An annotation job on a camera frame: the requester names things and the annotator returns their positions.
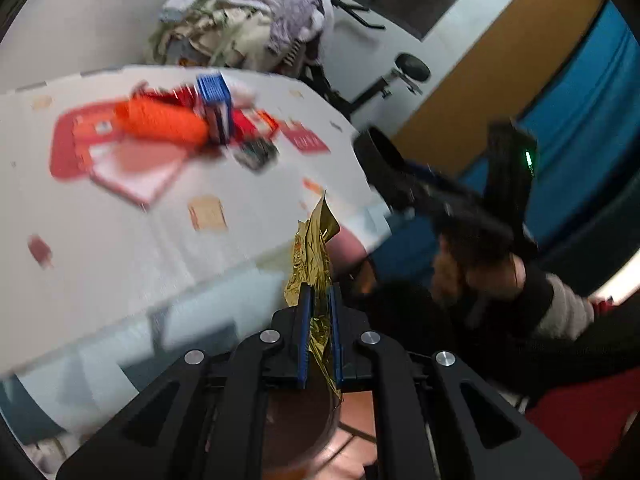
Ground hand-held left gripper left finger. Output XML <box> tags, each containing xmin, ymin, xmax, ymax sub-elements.
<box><xmin>55</xmin><ymin>285</ymin><xmax>316</xmax><ymax>480</ymax></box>

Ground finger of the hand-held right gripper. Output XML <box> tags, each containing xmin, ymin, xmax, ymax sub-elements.
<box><xmin>352</xmin><ymin>127</ymin><xmax>407</xmax><ymax>209</ymax></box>

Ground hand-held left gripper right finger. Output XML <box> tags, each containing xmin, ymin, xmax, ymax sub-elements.
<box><xmin>327</xmin><ymin>282</ymin><xmax>583</xmax><ymax>480</ymax></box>

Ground gold foil wrapper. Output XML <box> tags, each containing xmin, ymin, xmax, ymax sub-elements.
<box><xmin>284</xmin><ymin>190</ymin><xmax>343</xmax><ymax>402</ymax></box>

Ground brown round bin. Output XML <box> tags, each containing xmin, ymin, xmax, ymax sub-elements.
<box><xmin>260</xmin><ymin>385</ymin><xmax>344</xmax><ymax>480</ymax></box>

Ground red box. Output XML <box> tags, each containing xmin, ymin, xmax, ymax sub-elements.
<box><xmin>232</xmin><ymin>109</ymin><xmax>280</xmax><ymax>142</ymax></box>

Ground blue box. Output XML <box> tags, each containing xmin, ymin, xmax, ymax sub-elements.
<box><xmin>196</xmin><ymin>74</ymin><xmax>236</xmax><ymax>146</ymax></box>

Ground person's right forearm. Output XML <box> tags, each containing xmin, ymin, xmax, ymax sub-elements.
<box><xmin>465</xmin><ymin>260</ymin><xmax>596</xmax><ymax>342</ymax></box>

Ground person's right hand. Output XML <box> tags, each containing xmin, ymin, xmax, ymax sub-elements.
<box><xmin>432</xmin><ymin>240</ymin><xmax>527</xmax><ymax>311</ymax></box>

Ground black exercise machine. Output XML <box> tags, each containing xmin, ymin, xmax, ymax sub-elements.
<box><xmin>287</xmin><ymin>0</ymin><xmax>432</xmax><ymax>123</ymax></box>

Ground person's black pants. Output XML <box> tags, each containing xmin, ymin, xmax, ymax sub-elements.
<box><xmin>350</xmin><ymin>280</ymin><xmax>640</xmax><ymax>407</ymax></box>

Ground dark small packet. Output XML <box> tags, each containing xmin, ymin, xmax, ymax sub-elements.
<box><xmin>235</xmin><ymin>137</ymin><xmax>279</xmax><ymax>172</ymax></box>

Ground blue cloth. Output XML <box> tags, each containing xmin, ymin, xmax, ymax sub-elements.
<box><xmin>380</xmin><ymin>0</ymin><xmax>640</xmax><ymax>301</ymax></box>

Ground printed white table mat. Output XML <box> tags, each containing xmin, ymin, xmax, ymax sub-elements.
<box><xmin>0</xmin><ymin>65</ymin><xmax>392</xmax><ymax>377</ymax></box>

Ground pile of clothes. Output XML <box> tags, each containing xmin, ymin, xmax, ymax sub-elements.
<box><xmin>147</xmin><ymin>0</ymin><xmax>336</xmax><ymax>74</ymax></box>

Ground red small packet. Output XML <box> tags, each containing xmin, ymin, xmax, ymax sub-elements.
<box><xmin>172</xmin><ymin>85</ymin><xmax>202</xmax><ymax>112</ymax></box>

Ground red cloth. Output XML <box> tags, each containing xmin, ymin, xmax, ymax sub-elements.
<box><xmin>525</xmin><ymin>370</ymin><xmax>640</xmax><ymax>480</ymax></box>

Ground wooden wall panel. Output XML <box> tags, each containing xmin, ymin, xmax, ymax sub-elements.
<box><xmin>392</xmin><ymin>0</ymin><xmax>608</xmax><ymax>177</ymax></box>

